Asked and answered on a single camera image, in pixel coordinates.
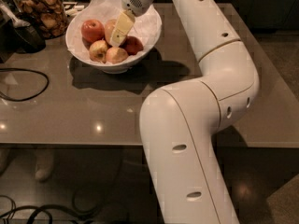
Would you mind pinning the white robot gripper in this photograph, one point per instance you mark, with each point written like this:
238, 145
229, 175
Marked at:
135, 1

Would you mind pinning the yellow-red apple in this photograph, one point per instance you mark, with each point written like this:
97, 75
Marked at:
109, 28

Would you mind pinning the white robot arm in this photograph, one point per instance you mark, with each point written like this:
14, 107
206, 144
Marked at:
177, 121

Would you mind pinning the white paper bowl liner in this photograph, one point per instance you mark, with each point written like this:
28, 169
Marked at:
146, 25

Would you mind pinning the red apple right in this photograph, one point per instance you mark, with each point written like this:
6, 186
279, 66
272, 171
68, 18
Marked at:
132, 45

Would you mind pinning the red apple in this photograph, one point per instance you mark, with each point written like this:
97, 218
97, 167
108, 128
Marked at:
132, 45
92, 30

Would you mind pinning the red apple back left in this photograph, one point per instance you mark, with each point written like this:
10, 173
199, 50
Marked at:
92, 30

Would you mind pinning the yellow apple front centre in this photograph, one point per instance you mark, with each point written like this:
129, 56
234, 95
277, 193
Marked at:
116, 55

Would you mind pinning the yellow apple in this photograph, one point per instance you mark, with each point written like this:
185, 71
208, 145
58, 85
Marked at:
116, 55
98, 50

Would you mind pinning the white ceramic bowl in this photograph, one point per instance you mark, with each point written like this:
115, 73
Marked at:
121, 66

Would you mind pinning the yellow apple front left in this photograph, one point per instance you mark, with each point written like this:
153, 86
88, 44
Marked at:
98, 50

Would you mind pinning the small items behind bowl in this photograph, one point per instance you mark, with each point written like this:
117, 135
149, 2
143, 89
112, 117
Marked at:
72, 8

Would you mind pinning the glass jar of dried chips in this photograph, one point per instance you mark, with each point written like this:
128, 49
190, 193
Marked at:
48, 15

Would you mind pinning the black appliance at left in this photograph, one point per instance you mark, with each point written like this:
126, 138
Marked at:
27, 37

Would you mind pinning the white sock foot under table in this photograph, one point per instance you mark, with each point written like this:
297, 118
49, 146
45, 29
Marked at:
44, 164

